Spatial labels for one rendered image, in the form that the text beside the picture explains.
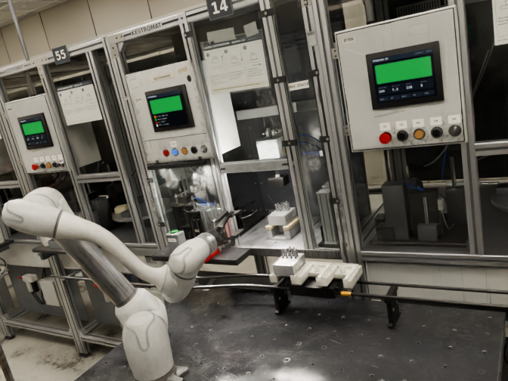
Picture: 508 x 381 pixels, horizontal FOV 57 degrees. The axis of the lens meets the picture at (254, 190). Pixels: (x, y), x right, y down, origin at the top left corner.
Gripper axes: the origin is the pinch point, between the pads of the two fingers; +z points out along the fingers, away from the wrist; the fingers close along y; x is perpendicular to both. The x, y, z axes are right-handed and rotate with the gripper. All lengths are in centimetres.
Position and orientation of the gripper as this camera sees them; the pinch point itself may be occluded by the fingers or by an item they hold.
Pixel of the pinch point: (236, 222)
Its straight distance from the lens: 199.5
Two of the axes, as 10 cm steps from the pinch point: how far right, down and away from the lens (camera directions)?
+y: -1.9, -9.5, -2.5
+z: 4.9, -3.1, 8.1
